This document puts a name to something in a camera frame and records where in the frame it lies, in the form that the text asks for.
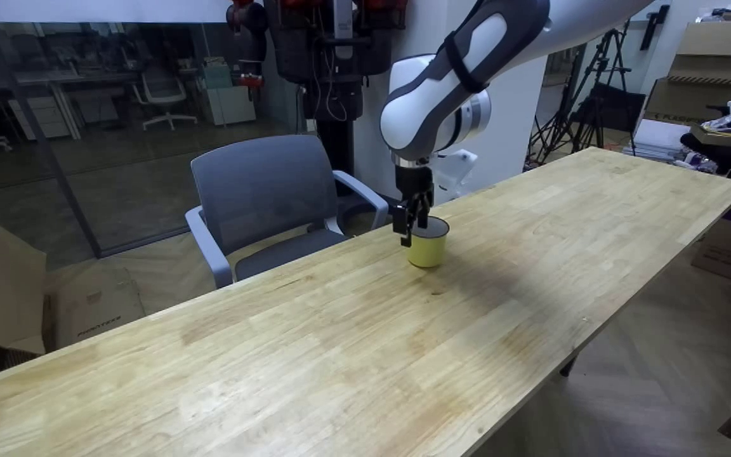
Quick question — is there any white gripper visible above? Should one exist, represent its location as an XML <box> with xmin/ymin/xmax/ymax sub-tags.
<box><xmin>391</xmin><ymin>159</ymin><xmax>436</xmax><ymax>248</ymax></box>

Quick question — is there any yellow enamel cup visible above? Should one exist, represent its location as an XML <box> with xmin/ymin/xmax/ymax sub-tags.
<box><xmin>404</xmin><ymin>215</ymin><xmax>451</xmax><ymax>271</ymax></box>

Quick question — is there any gray chair with white armrests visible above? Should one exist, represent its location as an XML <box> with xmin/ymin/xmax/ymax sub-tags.
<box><xmin>184</xmin><ymin>131</ymin><xmax>391</xmax><ymax>290</ymax></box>

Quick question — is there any red and black Baxter robot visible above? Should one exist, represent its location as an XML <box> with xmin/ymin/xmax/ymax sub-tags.
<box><xmin>223</xmin><ymin>0</ymin><xmax>411</xmax><ymax>219</ymax></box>

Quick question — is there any white filing cabinet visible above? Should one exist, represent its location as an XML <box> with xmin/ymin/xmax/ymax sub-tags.
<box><xmin>204</xmin><ymin>56</ymin><xmax>260</xmax><ymax>129</ymax></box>

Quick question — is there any black folding chair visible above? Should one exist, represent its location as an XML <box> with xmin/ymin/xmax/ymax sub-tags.
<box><xmin>568</xmin><ymin>82</ymin><xmax>649</xmax><ymax>154</ymax></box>

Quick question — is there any white office chair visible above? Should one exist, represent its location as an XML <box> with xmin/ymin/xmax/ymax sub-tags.
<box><xmin>130</xmin><ymin>69</ymin><xmax>201</xmax><ymax>135</ymax></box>

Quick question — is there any flat cardboard box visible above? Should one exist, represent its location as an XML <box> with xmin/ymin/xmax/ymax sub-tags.
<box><xmin>43</xmin><ymin>250</ymin><xmax>217</xmax><ymax>349</ymax></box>

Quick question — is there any tall cardboard box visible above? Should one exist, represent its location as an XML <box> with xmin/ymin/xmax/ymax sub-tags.
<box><xmin>642</xmin><ymin>18</ymin><xmax>731</xmax><ymax>125</ymax></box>

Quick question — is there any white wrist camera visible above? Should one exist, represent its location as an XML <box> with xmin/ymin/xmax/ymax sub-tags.
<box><xmin>434</xmin><ymin>146</ymin><xmax>479</xmax><ymax>202</ymax></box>

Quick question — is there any black camera tripod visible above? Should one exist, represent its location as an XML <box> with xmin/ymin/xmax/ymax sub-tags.
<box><xmin>525</xmin><ymin>23</ymin><xmax>641</xmax><ymax>167</ymax></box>

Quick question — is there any small black wall device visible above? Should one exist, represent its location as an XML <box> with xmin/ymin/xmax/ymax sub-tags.
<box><xmin>641</xmin><ymin>2</ymin><xmax>674</xmax><ymax>54</ymax></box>

